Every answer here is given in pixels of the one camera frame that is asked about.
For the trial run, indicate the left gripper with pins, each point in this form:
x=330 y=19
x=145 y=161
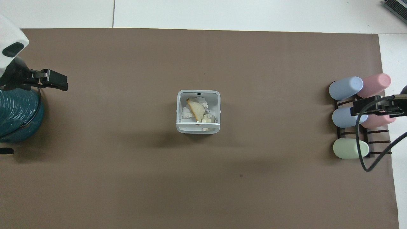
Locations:
x=16 y=74

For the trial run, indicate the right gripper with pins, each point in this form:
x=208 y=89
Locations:
x=403 y=109

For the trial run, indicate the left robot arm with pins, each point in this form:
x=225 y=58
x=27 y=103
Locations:
x=9 y=33

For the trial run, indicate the white square trash can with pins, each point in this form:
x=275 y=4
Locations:
x=198 y=128

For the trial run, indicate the pink cup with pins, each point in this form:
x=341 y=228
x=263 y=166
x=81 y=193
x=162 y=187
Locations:
x=376 y=83
x=378 y=122

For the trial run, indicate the teal ribbed pot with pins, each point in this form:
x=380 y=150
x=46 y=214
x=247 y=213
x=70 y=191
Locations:
x=19 y=114

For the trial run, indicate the dark brown cup rack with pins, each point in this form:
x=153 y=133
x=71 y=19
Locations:
x=378 y=142

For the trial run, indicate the light blue cup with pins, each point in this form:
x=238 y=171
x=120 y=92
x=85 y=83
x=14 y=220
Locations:
x=343 y=118
x=345 y=88

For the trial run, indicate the light green cup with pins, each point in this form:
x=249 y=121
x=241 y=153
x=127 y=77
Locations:
x=348 y=148

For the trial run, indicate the grey laptop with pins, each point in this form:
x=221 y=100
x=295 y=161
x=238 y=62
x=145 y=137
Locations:
x=397 y=7

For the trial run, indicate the crumpled white paper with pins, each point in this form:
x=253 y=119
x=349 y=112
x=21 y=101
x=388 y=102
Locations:
x=210 y=109

